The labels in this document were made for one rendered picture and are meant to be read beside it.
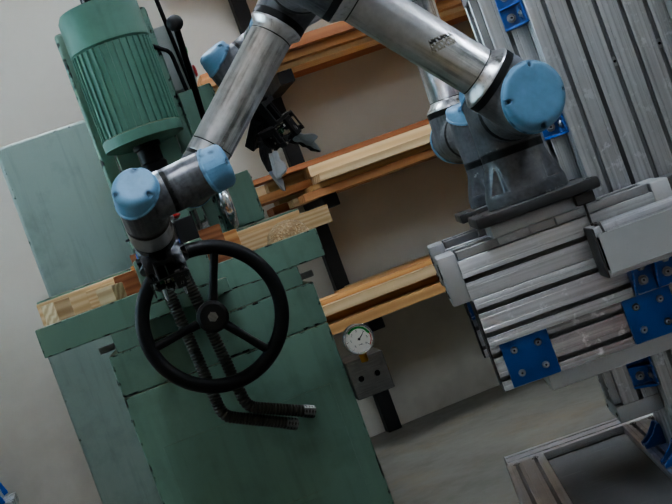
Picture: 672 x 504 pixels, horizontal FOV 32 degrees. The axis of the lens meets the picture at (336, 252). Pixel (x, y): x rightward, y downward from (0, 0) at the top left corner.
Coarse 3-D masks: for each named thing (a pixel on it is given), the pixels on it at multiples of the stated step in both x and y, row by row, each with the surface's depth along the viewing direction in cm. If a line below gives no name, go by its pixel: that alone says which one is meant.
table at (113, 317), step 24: (288, 240) 244; (312, 240) 244; (240, 264) 242; (288, 264) 243; (96, 312) 238; (120, 312) 239; (168, 312) 231; (48, 336) 237; (72, 336) 237; (96, 336) 238
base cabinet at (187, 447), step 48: (288, 336) 244; (288, 384) 243; (336, 384) 244; (144, 432) 239; (192, 432) 240; (240, 432) 241; (288, 432) 242; (336, 432) 244; (192, 480) 240; (240, 480) 241; (288, 480) 242; (336, 480) 244; (384, 480) 245
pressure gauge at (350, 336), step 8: (352, 328) 239; (360, 328) 239; (368, 328) 239; (344, 336) 238; (352, 336) 239; (368, 336) 239; (344, 344) 238; (352, 344) 239; (360, 344) 239; (368, 344) 239; (352, 352) 238; (360, 352) 239
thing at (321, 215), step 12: (300, 216) 260; (312, 216) 260; (324, 216) 260; (264, 228) 258; (312, 228) 260; (240, 240) 258; (252, 240) 258; (264, 240) 258; (96, 288) 253; (96, 300) 253
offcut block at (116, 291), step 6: (120, 282) 242; (108, 288) 239; (114, 288) 240; (120, 288) 242; (102, 294) 240; (108, 294) 239; (114, 294) 239; (120, 294) 241; (126, 294) 243; (102, 300) 240; (108, 300) 239; (114, 300) 239
